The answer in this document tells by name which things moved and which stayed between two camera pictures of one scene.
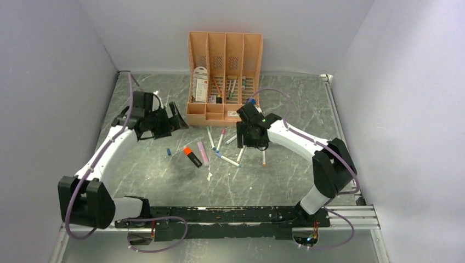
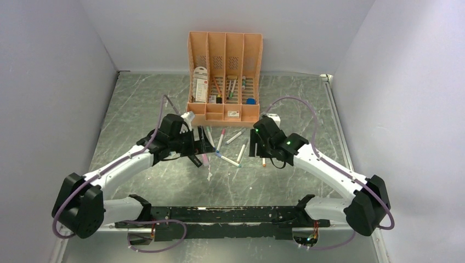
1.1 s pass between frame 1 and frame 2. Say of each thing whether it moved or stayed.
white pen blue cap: stayed
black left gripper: moved
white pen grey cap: stayed
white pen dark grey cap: stayed
